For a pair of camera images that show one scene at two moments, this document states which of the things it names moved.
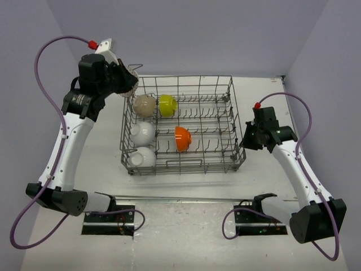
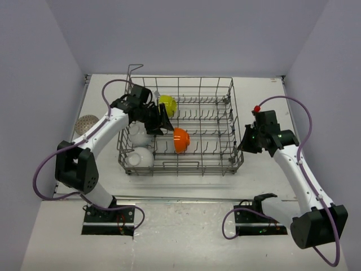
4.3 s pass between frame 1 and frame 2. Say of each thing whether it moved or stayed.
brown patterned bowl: moved
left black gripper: moved
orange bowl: stayed
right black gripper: stayed
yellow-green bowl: stayed
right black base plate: stayed
